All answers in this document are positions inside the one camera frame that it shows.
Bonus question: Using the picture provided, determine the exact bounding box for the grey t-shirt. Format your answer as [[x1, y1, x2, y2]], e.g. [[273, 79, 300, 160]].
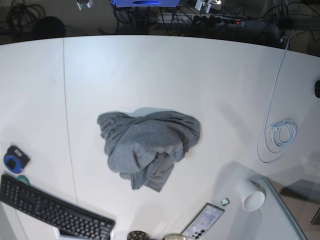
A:
[[97, 111, 201, 192]]

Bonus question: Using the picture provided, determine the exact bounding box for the small green white packet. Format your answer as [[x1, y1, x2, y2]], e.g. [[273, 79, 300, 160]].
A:
[[220, 197, 230, 207]]

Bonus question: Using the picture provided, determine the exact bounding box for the black power strip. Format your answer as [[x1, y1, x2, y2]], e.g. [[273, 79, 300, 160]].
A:
[[192, 15, 247, 27]]

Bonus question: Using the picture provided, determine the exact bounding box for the smartphone with clear case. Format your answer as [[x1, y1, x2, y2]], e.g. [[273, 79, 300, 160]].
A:
[[180, 203, 225, 240]]

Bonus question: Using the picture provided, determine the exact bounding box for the olive round container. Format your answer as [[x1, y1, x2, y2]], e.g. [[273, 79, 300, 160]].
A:
[[162, 233, 186, 240]]

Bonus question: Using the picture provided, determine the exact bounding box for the black dotted round lid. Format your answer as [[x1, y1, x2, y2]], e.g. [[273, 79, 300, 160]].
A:
[[127, 230, 150, 240]]

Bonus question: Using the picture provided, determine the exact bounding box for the white paper cup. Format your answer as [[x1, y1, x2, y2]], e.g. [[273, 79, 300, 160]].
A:
[[237, 180, 266, 212]]

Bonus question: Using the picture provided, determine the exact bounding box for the black computer keyboard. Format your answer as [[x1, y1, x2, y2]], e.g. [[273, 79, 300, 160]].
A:
[[0, 174, 116, 240]]

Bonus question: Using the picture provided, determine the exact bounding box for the blue black tape measure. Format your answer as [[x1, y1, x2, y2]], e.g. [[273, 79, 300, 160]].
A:
[[3, 145, 31, 174]]

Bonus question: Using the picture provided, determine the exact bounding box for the green tape roll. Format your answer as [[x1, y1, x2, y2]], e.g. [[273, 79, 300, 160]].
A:
[[16, 175, 30, 186]]

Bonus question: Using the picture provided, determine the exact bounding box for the glass side table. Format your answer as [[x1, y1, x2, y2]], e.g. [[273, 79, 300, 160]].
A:
[[243, 175, 320, 240]]

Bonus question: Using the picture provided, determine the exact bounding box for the black round object right edge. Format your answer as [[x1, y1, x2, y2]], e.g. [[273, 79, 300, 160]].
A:
[[314, 80, 320, 98]]

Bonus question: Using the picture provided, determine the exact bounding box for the white coiled charging cable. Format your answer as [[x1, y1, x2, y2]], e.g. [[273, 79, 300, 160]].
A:
[[256, 36, 298, 164]]

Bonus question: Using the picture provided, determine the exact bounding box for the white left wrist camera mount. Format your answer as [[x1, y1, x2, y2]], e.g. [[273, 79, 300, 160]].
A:
[[194, 0, 222, 13]]

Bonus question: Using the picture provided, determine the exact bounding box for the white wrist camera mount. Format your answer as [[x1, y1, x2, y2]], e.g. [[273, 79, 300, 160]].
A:
[[76, 0, 94, 11], [194, 0, 222, 13]]

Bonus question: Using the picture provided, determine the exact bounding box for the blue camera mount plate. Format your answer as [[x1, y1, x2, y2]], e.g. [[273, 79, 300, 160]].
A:
[[110, 0, 180, 8]]

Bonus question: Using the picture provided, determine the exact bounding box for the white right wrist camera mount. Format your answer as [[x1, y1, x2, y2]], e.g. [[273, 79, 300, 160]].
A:
[[76, 0, 94, 11]]

